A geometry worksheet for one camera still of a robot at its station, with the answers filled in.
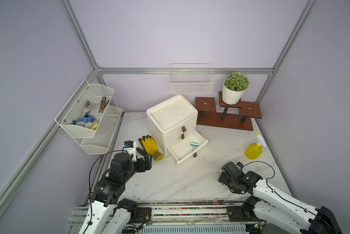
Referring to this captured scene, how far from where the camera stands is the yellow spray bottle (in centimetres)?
85

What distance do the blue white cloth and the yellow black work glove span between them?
1.13ft

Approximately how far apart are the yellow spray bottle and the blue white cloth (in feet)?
3.01

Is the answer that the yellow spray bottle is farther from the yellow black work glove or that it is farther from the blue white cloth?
the blue white cloth

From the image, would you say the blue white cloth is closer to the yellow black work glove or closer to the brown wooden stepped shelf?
the yellow black work glove

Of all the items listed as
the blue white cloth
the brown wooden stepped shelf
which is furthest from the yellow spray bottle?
the blue white cloth

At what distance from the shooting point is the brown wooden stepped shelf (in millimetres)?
1032

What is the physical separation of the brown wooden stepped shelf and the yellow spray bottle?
8.0 inches

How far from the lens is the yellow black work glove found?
0.95 m

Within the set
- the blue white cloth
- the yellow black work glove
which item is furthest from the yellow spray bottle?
the blue white cloth

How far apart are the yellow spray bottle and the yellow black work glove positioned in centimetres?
58
